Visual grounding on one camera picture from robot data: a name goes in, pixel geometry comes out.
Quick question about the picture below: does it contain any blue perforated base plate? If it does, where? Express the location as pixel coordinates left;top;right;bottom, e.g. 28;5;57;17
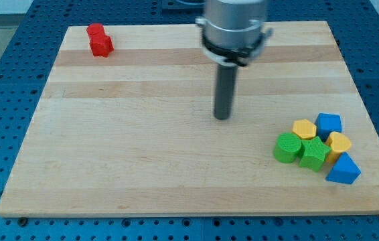
0;0;379;240

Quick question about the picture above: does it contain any blue triangle block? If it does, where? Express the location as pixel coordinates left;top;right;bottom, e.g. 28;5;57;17
325;152;362;185

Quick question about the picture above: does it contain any yellow heart block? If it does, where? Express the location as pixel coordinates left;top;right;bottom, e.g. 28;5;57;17
325;131;352;163

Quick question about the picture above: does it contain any green star block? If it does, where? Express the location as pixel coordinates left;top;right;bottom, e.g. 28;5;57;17
299;136;331;172

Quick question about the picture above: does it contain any wooden board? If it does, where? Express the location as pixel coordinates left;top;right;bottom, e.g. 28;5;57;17
0;21;379;218

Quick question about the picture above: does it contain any green cylinder block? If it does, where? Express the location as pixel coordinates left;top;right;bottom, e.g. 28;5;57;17
273;133;301;163

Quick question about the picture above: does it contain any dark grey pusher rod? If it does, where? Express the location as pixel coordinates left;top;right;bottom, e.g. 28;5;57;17
214;65;238;120

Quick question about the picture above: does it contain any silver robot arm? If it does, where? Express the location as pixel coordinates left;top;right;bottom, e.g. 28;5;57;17
196;0;273;68

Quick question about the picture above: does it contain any blue cube block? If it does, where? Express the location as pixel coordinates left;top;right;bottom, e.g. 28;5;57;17
315;112;342;141

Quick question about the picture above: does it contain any red cylinder block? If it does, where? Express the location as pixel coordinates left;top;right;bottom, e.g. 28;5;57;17
86;23;106;40

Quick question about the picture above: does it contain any yellow hexagon block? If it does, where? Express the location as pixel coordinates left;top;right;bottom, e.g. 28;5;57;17
292;119;317;140

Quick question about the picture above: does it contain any red star block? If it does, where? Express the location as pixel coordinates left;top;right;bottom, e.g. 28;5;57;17
90;35;114;58

